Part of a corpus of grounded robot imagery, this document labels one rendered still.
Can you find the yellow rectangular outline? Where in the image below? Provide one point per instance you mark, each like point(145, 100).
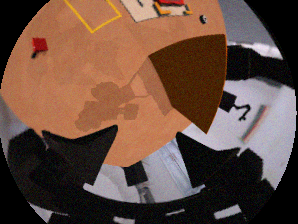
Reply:
point(82, 20)

